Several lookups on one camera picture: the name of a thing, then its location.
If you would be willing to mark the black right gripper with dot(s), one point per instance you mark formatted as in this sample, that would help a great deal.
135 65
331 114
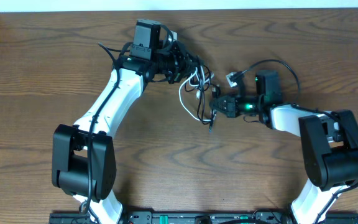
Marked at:
231 110

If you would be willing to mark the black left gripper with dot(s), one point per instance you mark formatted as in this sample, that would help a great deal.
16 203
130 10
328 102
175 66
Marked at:
184 64

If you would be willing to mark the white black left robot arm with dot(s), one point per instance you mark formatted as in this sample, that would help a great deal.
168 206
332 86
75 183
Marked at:
83 159

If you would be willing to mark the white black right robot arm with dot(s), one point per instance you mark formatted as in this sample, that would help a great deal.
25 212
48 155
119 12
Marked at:
329 143

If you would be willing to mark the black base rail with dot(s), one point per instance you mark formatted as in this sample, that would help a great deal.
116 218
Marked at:
150 217

